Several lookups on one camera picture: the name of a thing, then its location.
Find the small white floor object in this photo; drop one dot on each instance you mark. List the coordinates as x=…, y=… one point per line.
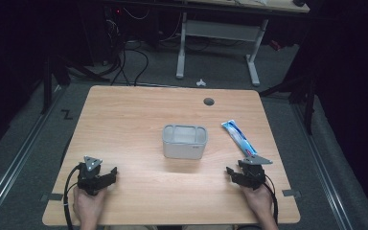
x=201, y=83

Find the small red object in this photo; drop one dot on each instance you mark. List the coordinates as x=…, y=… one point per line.
x=275, y=45

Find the metal floor rail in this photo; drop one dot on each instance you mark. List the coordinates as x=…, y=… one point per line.
x=324, y=166
x=16, y=163

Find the black computer tower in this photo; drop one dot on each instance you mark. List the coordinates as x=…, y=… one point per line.
x=113, y=28

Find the blue white toothpaste tube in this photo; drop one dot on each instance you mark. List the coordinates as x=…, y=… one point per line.
x=239, y=136

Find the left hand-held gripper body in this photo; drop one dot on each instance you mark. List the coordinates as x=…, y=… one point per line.
x=89, y=180

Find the white stand leg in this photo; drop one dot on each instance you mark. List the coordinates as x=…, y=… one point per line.
x=220, y=30

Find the black metal stand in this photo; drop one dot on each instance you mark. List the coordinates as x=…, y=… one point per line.
x=47, y=86
x=310, y=96

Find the grey tape strip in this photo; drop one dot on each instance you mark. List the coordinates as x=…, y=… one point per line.
x=291, y=193
x=52, y=197

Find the black tape floor mark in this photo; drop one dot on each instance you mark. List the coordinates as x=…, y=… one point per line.
x=67, y=115

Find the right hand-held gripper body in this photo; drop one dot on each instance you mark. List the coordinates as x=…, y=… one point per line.
x=255, y=175

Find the person's left hand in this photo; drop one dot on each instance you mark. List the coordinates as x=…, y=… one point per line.
x=88, y=206

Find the grey toothbrush holder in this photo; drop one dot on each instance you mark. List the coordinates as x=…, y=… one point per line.
x=185, y=145

